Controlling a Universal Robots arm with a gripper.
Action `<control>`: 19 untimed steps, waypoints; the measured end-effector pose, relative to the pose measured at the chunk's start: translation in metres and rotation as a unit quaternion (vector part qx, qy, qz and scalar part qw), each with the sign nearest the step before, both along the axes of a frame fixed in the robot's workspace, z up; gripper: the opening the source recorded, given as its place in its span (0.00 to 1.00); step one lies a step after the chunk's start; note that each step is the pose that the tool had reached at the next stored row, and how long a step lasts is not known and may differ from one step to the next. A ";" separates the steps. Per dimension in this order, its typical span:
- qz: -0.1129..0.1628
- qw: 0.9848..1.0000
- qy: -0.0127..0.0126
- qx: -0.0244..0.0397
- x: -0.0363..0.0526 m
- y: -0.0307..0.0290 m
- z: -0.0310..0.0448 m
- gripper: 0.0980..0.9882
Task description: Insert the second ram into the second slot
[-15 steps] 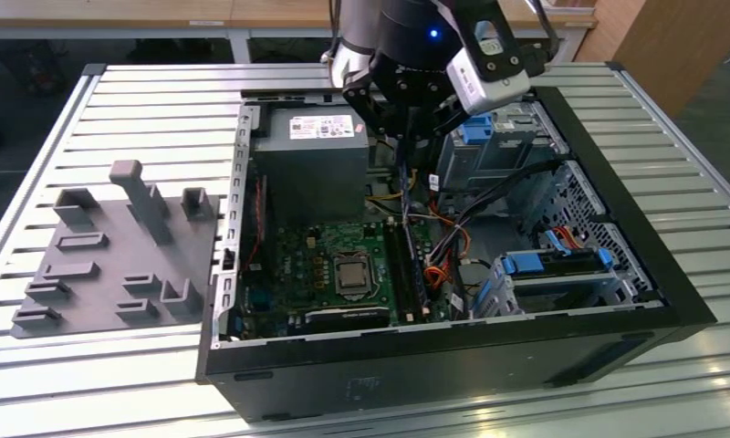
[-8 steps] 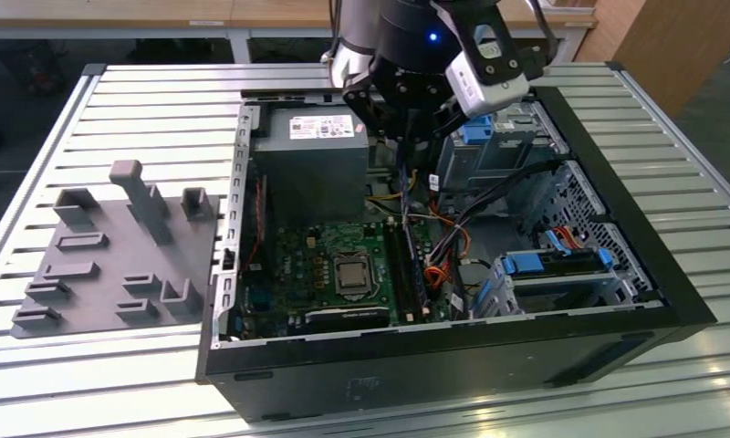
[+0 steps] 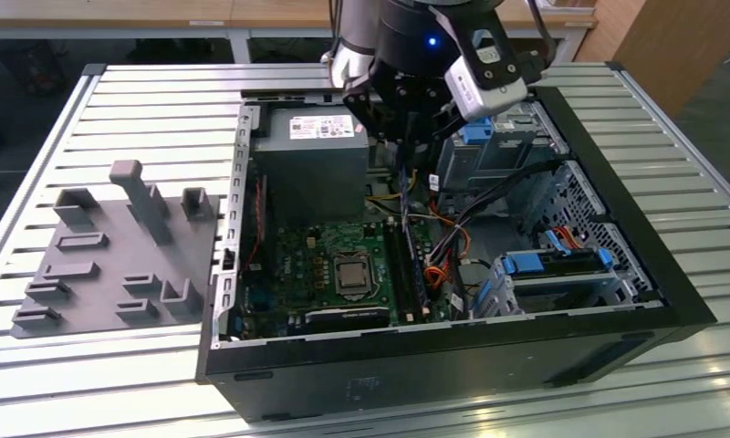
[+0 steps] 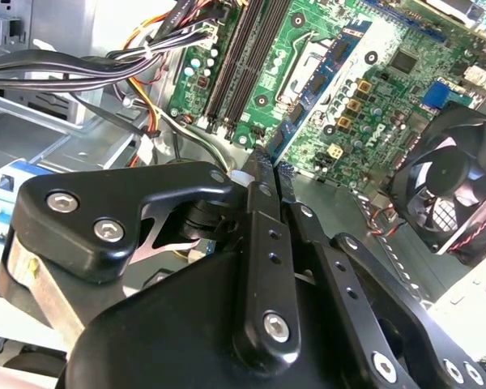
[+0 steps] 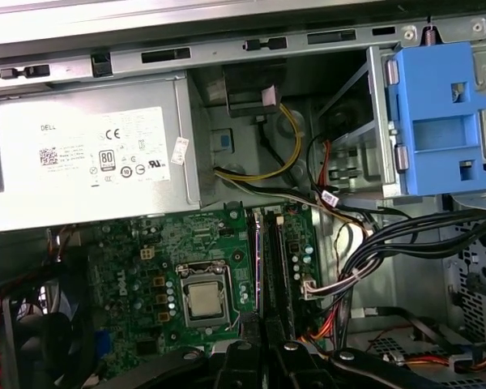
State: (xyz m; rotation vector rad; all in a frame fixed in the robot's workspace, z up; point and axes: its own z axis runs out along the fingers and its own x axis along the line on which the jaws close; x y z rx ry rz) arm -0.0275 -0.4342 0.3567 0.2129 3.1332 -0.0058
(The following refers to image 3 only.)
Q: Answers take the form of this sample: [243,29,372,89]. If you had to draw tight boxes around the metal disk bay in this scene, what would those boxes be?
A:
[470,255,643,319]

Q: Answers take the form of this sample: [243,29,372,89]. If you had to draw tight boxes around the hard disk in blue carrier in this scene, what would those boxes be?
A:
[498,248,614,278]

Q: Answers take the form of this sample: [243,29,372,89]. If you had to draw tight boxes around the metal drive cage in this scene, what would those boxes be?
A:
[434,98,571,203]

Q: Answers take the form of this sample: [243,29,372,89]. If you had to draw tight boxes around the thin red wire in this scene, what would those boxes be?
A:
[244,178,263,271]

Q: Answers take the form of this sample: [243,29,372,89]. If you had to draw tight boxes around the black open PC case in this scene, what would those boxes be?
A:
[192,85,718,423]

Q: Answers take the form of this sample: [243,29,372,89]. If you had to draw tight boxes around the grey power supply unit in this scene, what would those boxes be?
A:
[251,102,372,224]

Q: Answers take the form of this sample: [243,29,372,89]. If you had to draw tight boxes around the CPU socket metal frame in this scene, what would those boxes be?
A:
[330,249,383,303]

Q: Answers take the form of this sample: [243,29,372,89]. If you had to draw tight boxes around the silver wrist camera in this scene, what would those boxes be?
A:
[443,54,528,123]

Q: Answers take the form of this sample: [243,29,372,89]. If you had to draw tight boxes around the orange wire bundle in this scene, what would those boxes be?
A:
[423,266,458,289]

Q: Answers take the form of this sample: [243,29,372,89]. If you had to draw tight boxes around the installed RAM stick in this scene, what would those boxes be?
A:
[400,222,431,320]

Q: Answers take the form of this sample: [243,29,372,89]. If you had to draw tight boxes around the grey plastic parts rack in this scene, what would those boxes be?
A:
[8,159,230,339]

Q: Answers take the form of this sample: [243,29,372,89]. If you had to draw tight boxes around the green motherboard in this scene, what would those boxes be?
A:
[235,218,456,341]

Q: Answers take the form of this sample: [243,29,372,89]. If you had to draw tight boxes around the black cable bundle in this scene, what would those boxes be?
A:
[427,159,570,270]

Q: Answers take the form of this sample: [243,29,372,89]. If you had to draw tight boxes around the blue flat data wire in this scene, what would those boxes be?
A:
[543,229,571,257]

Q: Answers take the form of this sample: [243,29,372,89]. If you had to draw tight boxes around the blue disk carrier upright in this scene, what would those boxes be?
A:
[459,116,495,147]

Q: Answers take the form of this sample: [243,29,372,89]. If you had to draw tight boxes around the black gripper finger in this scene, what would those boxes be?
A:
[422,100,467,156]
[342,68,424,156]

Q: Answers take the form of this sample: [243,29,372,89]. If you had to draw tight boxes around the black graphics card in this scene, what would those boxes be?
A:
[302,304,391,335]

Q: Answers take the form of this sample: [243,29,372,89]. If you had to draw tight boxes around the silver CPU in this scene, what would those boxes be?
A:
[334,260,371,296]

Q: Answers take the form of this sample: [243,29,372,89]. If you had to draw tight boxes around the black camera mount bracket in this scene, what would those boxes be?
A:
[427,0,526,89]

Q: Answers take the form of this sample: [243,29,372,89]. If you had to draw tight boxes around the wooden cabinet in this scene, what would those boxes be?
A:
[574,0,730,120]

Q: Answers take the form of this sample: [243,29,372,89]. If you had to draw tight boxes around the yellow power wires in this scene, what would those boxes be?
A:
[366,191,403,215]

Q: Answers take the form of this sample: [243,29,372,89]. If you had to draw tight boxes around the wooden desk white frame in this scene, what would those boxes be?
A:
[0,0,598,64]

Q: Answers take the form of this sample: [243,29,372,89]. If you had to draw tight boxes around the black camera cable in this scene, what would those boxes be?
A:
[519,0,555,87]

